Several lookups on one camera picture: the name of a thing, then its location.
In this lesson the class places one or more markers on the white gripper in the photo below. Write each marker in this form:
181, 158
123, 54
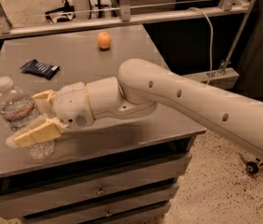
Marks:
72, 105

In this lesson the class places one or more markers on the clear plastic water bottle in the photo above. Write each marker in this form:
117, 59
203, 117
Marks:
18, 109

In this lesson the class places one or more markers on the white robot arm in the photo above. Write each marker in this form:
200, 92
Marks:
137, 87

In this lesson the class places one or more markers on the dark blue snack wrapper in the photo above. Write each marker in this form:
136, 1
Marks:
39, 69

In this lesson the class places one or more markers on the orange fruit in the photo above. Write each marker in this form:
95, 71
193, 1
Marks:
103, 40

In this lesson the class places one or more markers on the grey drawer cabinet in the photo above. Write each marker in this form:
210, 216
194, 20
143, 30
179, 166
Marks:
114, 172

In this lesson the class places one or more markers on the black wheeled base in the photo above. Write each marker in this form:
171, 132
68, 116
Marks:
252, 167

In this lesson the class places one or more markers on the metal frame rail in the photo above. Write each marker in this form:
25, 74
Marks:
123, 17

